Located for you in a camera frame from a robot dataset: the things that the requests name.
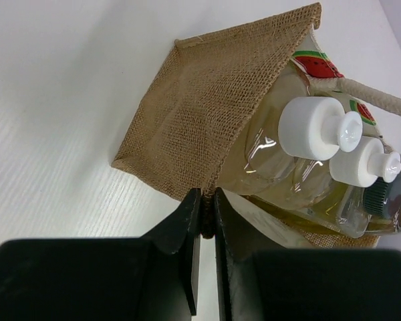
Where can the red-capped yellow bottle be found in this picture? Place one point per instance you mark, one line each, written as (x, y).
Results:
(385, 226)

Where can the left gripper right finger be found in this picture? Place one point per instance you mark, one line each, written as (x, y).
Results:
(258, 279)

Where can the grey-capped clear bottle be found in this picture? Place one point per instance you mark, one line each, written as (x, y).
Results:
(354, 211)

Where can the left white-capped yellow bottle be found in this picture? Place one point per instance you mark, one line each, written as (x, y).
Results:
(291, 124)

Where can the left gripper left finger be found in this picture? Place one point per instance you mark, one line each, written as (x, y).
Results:
(152, 277)

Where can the burlap watermelon print canvas bag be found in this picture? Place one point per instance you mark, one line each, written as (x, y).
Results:
(208, 87)

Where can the white-capped yellow bottle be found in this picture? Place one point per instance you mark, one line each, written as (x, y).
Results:
(321, 185)
(291, 124)

